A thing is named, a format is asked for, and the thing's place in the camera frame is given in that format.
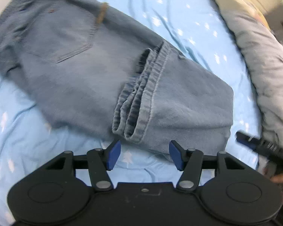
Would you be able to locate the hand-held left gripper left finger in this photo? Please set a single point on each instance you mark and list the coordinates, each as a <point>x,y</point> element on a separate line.
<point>114,155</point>

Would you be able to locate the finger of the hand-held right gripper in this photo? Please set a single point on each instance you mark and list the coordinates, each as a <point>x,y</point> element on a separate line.
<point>244,140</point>

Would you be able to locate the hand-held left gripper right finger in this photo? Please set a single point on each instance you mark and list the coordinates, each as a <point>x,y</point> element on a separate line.
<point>175,155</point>

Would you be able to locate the blue denim jeans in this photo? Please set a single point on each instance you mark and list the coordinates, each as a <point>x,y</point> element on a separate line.
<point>85,80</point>

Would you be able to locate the grey quilted blanket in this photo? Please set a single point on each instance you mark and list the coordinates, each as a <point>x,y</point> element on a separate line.
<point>261,58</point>

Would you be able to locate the grey cabinet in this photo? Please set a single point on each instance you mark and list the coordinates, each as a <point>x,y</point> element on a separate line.
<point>281,16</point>

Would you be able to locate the light blue star-print bed sheet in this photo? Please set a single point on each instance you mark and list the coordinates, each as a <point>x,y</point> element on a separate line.
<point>179,21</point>

